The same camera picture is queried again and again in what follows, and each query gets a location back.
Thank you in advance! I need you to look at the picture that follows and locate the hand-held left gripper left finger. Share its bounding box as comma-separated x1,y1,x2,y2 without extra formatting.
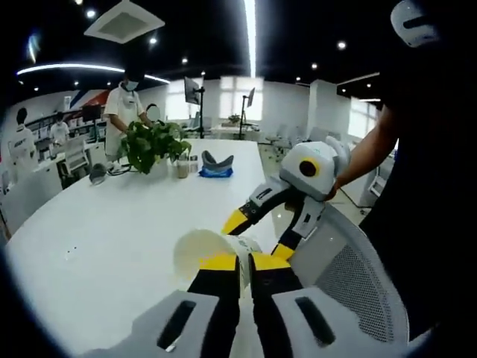
126,253,241,358

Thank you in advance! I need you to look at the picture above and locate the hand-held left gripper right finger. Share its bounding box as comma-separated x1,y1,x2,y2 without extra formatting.
248,251,377,358

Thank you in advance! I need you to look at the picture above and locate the white printed paper cup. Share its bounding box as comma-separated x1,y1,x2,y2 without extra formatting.
173,227,263,299

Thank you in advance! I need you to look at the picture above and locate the person's right hand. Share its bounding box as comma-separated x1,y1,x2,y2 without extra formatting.
326,177,343,204

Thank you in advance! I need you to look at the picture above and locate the blue packet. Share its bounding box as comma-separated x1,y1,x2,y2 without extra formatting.
198,166,235,178

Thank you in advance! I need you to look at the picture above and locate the white mesh office chair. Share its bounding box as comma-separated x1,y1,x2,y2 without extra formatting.
292,204,410,343

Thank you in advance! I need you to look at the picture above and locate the black monitor on pole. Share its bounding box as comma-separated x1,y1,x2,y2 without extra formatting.
240,87,258,139
183,76,206,139

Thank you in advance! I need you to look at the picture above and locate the white table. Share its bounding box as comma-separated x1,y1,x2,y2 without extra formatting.
5,138,295,358

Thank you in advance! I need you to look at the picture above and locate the potted green plant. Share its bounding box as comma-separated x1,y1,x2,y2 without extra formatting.
118,119,193,176

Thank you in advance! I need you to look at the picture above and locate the straight ceiling strip light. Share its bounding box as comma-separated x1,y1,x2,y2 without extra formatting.
243,0,259,78

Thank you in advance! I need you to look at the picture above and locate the grey rounded device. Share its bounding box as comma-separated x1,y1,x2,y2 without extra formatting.
89,163,109,185

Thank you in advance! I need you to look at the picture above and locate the white worn device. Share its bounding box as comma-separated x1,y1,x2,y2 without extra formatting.
390,0,441,48

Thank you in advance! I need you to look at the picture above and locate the ceiling air vent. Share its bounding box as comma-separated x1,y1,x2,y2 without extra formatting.
83,0,166,45

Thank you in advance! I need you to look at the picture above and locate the curved ceiling strip light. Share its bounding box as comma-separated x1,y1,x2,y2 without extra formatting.
16,62,171,82

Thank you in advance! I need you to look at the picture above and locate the black cable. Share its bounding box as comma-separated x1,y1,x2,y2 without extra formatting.
107,163,132,177

